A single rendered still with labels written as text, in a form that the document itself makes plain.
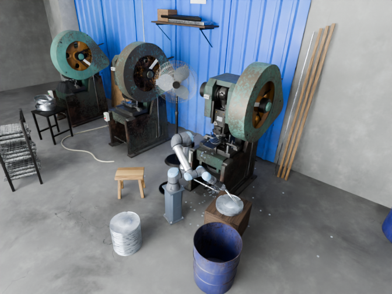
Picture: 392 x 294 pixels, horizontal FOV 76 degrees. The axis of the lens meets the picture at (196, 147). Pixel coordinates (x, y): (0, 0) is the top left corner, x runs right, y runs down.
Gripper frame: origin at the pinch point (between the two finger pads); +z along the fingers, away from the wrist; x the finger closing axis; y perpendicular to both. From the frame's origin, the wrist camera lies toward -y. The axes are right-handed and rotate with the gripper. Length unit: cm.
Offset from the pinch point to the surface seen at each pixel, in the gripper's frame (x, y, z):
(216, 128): -48, 60, 1
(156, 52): -88, 193, -52
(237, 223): 19.6, -25.0, 17.4
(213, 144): -30, 54, 7
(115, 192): 97, 126, -10
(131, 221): 82, 36, -40
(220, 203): 15.9, 2.7, 16.0
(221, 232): 33.5, -25.7, 1.6
